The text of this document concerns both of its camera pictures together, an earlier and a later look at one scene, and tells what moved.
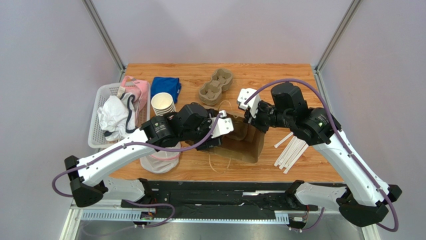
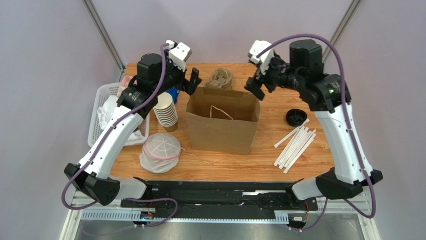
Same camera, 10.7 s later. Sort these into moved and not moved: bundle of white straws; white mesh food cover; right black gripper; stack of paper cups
Moved: right black gripper
Not moved: bundle of white straws; white mesh food cover; stack of paper cups
